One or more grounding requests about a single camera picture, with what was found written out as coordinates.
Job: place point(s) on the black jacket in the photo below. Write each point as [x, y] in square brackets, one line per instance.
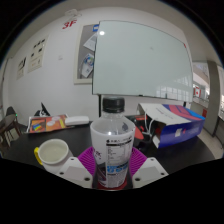
[42, 110]

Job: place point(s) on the large white wall poster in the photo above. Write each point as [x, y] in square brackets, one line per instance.
[37, 55]

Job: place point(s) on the grey chair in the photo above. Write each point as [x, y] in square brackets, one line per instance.
[10, 110]

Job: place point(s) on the flat round red coaster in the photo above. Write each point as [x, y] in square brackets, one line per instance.
[128, 184]

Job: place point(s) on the blue and white paper bag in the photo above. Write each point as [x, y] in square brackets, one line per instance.
[176, 128]

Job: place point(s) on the small white wall poster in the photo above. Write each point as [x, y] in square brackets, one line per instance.
[21, 67]

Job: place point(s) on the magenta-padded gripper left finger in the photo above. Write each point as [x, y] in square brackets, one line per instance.
[74, 171]

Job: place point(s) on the red and black tool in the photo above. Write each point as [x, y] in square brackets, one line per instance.
[142, 130]

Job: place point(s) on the large glass whiteboard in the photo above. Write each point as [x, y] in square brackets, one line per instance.
[141, 58]

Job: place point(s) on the clear plastic water bottle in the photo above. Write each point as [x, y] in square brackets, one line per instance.
[112, 146]

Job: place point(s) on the colourful orange magazine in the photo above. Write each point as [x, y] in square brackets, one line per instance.
[45, 124]

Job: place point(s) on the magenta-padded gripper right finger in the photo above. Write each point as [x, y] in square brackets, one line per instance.
[150, 170]

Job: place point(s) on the grey bulletin board with papers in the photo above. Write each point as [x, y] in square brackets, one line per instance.
[85, 56]

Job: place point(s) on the flat white case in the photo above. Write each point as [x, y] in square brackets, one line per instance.
[76, 120]

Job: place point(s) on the red and white sign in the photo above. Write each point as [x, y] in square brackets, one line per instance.
[197, 91]

